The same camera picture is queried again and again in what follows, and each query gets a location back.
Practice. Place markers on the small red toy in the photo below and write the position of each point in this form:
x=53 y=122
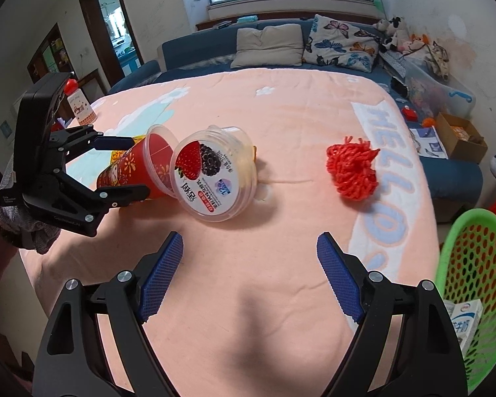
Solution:
x=409 y=113

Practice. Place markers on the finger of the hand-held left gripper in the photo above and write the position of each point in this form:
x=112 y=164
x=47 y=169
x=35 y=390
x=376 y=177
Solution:
x=124 y=196
x=115 y=142

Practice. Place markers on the blue sofa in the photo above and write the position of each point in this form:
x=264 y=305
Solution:
x=190 y=49

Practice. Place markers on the black white cow plush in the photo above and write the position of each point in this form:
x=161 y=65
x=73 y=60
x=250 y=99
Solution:
x=390 y=35

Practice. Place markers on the small black device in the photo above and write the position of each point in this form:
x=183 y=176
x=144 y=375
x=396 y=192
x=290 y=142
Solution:
x=399 y=86

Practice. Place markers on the white bottle with red cap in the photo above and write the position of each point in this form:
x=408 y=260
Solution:
x=80 y=105

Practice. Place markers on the dark wooden door frame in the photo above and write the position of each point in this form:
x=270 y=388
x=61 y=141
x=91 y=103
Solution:
x=91 y=29

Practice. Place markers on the green plastic basket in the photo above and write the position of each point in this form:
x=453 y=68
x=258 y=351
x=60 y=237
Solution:
x=450 y=248

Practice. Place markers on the grey pillow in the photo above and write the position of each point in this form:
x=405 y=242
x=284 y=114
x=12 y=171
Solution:
x=268 y=45

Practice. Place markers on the red mesh net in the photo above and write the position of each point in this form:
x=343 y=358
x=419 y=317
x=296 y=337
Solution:
x=353 y=169

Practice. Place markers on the blue white booklet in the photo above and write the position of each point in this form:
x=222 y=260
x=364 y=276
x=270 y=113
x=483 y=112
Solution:
x=430 y=142

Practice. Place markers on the person's left forearm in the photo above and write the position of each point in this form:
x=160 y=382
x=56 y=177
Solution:
x=45 y=238

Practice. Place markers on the orange ball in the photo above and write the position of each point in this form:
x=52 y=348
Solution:
x=428 y=123

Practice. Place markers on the pile of plush toys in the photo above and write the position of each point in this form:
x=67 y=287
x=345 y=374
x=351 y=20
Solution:
x=434 y=56

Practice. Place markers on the translucent tub with fruit label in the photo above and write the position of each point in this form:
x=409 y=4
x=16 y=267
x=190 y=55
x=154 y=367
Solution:
x=215 y=173

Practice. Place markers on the white green milk carton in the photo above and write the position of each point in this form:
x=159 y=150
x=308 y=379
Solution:
x=463 y=322

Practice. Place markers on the brown cardboard box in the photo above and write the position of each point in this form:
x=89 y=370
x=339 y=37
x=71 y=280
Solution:
x=463 y=149

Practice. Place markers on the pink printed blanket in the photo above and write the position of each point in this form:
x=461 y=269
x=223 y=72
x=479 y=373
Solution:
x=272 y=235

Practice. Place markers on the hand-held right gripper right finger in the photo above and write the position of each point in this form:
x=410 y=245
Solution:
x=339 y=281

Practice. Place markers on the dark wooden chair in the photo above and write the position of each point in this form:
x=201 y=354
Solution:
x=93 y=84

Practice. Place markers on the small butterfly print pillow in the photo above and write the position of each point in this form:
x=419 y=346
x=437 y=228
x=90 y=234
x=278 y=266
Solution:
x=339 y=45

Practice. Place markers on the clear plastic storage box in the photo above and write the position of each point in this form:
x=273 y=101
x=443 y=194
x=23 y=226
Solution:
x=438 y=91

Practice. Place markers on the red printed plastic cup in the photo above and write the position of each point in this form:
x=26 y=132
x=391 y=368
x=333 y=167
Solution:
x=124 y=169

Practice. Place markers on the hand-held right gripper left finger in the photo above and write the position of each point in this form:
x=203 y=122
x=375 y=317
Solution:
x=161 y=275

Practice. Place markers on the dark glass cabinet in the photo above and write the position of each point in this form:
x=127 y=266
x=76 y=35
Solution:
x=45 y=58

